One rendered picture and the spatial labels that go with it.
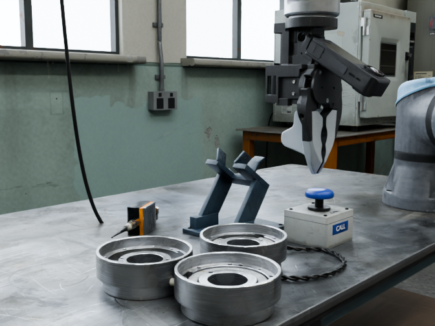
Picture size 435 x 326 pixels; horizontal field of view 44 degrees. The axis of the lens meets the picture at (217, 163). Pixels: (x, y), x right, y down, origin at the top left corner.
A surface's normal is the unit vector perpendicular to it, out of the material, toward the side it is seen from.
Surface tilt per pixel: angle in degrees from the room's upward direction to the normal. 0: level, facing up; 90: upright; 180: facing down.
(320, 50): 87
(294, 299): 0
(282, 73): 90
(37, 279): 0
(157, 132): 90
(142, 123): 90
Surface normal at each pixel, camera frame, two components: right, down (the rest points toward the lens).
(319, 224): -0.69, 0.11
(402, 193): -0.73, -0.21
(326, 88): 0.73, 0.10
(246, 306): 0.31, 0.14
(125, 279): -0.25, 0.14
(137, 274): -0.01, 0.14
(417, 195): -0.45, -0.18
